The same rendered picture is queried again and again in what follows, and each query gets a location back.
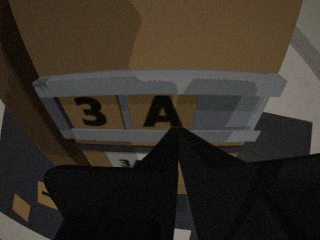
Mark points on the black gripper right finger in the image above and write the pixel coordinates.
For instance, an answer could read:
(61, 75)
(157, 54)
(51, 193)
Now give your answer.
(221, 188)

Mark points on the white paper ticket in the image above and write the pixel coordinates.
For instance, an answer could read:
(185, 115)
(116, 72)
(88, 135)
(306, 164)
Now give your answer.
(125, 159)

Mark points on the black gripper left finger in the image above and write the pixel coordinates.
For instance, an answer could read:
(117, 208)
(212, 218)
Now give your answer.
(147, 191)

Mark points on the grey flat square slab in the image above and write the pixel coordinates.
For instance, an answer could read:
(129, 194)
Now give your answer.
(307, 31)

